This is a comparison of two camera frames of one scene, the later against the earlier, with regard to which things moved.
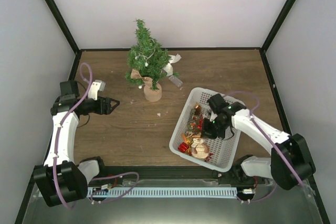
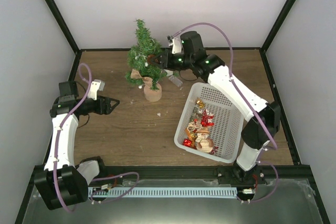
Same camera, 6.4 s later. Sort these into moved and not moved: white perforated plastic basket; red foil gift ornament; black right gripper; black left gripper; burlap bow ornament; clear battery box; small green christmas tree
Moved: white perforated plastic basket; black right gripper; red foil gift ornament
Not moved: clear battery box; burlap bow ornament; black left gripper; small green christmas tree
